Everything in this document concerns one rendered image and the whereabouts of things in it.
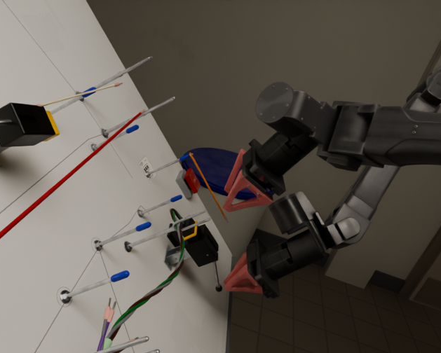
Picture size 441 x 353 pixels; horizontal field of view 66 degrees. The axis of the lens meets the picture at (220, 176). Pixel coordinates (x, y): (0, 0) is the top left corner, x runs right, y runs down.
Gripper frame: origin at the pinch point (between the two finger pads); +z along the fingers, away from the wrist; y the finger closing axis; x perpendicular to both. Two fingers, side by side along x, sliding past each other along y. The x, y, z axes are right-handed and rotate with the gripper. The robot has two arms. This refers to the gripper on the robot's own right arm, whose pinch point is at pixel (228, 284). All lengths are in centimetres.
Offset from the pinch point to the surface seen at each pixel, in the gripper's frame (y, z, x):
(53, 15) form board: -17, -2, -56
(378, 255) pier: -135, -18, 154
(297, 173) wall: -162, 0, 80
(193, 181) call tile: -23.2, 1.7, -13.2
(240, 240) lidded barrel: -105, 41, 67
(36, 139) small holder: 16.2, -6.1, -42.6
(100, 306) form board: 19.4, 3.1, -23.0
